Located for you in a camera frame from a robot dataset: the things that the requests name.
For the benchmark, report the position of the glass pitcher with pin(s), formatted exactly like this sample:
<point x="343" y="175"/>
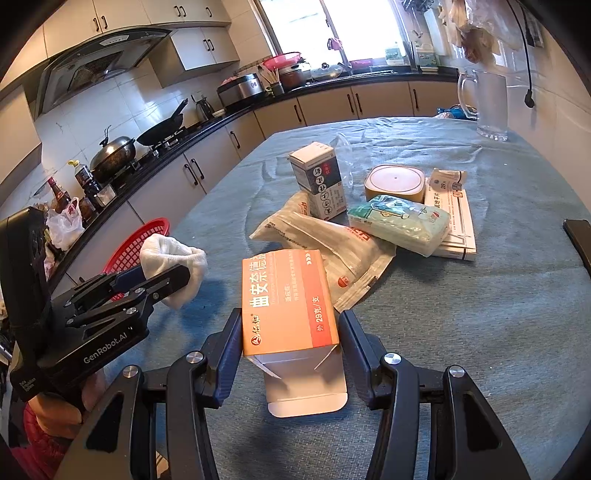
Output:
<point x="491" y="106"/>

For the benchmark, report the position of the person's left hand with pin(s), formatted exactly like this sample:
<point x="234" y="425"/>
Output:
<point x="60" y="415"/>

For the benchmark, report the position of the pan with glass lid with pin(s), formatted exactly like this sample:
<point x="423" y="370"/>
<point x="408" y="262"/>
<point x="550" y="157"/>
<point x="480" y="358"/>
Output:
<point x="328" y="71"/>

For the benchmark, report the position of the brown pot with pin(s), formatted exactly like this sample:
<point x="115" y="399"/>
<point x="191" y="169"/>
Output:
<point x="293" y="77"/>

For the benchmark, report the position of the flat white box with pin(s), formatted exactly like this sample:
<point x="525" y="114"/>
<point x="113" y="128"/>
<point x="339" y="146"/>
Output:
<point x="457" y="221"/>

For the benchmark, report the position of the dark sauce bottle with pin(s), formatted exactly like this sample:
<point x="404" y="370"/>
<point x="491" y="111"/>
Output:
<point x="87" y="182"/>

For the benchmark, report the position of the red plastic basket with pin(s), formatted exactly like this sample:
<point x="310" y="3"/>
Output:
<point x="134" y="240"/>

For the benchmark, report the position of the brown glass bottle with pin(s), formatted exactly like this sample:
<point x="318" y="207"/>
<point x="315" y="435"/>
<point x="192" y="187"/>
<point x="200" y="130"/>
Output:
<point x="59" y="198"/>

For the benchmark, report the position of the yellow container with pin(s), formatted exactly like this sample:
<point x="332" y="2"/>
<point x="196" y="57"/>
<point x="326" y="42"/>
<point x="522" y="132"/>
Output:
<point x="395" y="180"/>

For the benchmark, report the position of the black phone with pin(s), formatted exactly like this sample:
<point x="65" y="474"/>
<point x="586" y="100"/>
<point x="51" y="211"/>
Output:
<point x="579" y="240"/>

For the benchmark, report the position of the black wok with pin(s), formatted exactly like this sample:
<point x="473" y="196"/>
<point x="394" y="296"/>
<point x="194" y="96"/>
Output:
<point x="161" y="129"/>

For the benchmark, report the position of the white cloth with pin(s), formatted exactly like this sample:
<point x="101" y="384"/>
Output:
<point x="175" y="251"/>

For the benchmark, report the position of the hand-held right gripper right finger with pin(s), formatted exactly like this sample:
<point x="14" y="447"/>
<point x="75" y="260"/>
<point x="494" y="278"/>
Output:
<point x="355" y="350"/>

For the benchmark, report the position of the steel pot with lid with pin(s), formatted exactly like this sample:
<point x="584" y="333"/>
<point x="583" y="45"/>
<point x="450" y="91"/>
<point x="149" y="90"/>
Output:
<point x="113" y="154"/>

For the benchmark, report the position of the white plastic mask package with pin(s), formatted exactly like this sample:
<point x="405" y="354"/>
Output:
<point x="332" y="249"/>

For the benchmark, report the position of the hanging plastic bags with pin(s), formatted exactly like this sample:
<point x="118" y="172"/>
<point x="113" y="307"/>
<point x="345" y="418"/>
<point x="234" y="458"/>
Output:
<point x="475" y="23"/>

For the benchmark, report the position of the pink basin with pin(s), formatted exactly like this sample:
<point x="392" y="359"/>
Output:
<point x="281" y="60"/>

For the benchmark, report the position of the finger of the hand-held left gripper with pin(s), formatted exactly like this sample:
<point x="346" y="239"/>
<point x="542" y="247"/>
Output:
<point x="166" y="281"/>
<point x="131" y="281"/>

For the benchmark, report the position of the person's left forearm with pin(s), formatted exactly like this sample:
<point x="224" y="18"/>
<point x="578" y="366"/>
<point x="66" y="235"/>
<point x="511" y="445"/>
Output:
<point x="32" y="452"/>

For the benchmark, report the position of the range hood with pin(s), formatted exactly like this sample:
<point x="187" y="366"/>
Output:
<point x="92" y="64"/>

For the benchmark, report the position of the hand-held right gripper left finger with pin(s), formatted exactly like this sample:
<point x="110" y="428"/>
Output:
<point x="231" y="350"/>

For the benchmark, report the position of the cream wall cabinets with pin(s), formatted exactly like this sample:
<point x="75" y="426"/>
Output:
<point x="194" y="50"/>

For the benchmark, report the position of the steel kettle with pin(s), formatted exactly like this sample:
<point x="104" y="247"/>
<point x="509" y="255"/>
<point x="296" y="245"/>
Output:
<point x="204" y="108"/>

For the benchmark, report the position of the window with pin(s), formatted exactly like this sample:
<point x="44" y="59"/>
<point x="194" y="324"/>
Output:
<point x="355" y="27"/>

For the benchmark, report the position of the cream base cabinets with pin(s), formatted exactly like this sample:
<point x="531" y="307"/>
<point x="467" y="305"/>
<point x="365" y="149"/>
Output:
<point x="323" y="108"/>

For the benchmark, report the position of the chopstick holder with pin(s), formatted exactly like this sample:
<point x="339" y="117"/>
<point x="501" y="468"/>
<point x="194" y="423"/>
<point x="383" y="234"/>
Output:
<point x="276" y="87"/>

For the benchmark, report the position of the black kitchen countertop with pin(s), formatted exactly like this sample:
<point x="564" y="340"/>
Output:
<point x="392" y="78"/>

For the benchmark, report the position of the white plastic bag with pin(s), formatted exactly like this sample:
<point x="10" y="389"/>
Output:
<point x="64" y="226"/>

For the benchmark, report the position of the orange cardboard box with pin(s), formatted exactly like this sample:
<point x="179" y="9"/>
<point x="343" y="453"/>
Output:
<point x="286" y="304"/>

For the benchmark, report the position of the small white packet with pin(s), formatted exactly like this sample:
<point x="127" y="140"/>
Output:
<point x="445" y="177"/>

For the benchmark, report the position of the blue bag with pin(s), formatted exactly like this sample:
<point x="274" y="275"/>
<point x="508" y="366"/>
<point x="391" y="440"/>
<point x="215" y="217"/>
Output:
<point x="455" y="113"/>

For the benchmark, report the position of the white and blue box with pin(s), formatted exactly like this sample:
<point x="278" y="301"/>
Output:
<point x="318" y="184"/>

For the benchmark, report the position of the rice cooker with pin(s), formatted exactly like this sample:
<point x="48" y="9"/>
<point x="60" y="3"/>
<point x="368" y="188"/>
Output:
<point x="242" y="87"/>

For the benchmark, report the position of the green tissue pack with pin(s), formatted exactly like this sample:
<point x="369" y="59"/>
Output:
<point x="401" y="224"/>

